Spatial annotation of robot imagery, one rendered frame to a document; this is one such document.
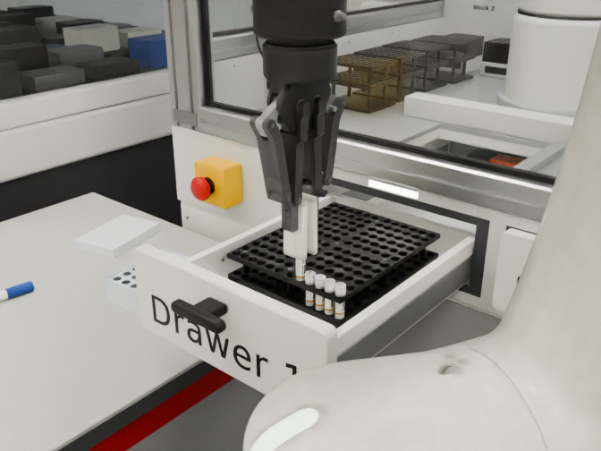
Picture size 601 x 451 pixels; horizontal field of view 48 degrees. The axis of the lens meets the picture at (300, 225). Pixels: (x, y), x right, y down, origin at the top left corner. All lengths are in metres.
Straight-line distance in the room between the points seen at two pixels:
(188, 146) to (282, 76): 0.58
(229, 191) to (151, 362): 0.35
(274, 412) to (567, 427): 0.17
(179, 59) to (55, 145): 0.43
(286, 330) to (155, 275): 0.20
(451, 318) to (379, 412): 0.61
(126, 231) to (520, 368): 0.91
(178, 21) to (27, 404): 0.65
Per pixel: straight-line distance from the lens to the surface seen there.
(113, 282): 1.02
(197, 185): 1.12
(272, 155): 0.68
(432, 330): 1.01
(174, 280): 0.77
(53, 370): 0.93
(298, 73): 0.66
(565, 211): 0.39
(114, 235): 1.22
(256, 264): 0.81
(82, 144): 1.55
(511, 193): 0.87
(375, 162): 0.96
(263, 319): 0.68
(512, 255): 0.87
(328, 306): 0.76
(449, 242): 0.95
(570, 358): 0.42
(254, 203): 1.14
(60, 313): 1.04
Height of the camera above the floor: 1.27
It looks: 24 degrees down
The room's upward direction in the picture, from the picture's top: straight up
